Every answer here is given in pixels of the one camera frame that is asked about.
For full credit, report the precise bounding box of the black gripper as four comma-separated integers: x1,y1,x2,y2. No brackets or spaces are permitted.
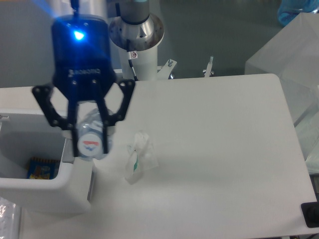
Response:
32,14,135,157

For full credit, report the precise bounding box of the clear plastic bottle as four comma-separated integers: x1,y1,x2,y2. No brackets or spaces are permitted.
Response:
77,109,107,161

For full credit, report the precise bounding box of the clear plastic wrapper bag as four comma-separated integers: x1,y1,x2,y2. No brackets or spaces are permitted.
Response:
124,130,159,185

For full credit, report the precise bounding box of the white trash can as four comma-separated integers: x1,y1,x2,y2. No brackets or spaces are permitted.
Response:
0,108,94,214

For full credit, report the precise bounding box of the yellow blue snack packet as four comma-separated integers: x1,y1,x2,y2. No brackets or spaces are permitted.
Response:
27,157,60,180

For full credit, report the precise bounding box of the crinkled clear plastic sheet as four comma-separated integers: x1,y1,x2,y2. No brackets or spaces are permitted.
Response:
0,198,21,239

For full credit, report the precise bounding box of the metal clamp screw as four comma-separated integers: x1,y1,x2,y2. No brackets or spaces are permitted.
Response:
203,56,214,78

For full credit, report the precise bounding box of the blue plastic bag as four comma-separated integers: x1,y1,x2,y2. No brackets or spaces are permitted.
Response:
277,0,319,26

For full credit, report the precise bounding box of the black device at edge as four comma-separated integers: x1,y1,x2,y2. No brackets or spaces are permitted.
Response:
301,202,319,228

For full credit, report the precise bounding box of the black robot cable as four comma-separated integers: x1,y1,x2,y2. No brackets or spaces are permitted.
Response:
126,39,139,82

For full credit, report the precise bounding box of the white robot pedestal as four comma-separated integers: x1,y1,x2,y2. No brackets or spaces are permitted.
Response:
119,47,158,81

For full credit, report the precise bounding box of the white pedestal bracket right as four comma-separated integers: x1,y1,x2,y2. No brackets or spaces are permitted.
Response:
157,59,177,80

